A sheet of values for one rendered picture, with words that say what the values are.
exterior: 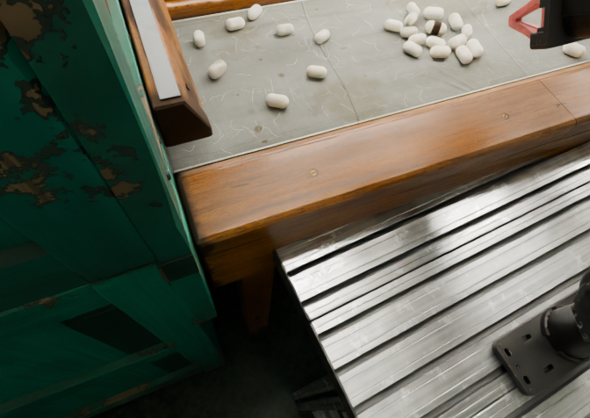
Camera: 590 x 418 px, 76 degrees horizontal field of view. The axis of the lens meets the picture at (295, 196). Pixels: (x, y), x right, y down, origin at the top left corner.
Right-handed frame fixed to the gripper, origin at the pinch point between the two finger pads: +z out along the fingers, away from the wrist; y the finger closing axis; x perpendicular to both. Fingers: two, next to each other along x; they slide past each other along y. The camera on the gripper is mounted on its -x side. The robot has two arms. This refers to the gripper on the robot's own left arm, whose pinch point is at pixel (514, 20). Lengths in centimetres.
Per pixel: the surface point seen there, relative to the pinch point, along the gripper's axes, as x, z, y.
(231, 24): -7.0, 23.8, 34.8
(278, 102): 5.0, 9.7, 33.4
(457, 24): -0.3, 15.7, -4.1
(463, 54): 4.4, 10.2, -0.3
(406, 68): 4.8, 12.4, 9.4
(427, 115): 10.5, 1.8, 13.9
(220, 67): -1.0, 16.6, 39.4
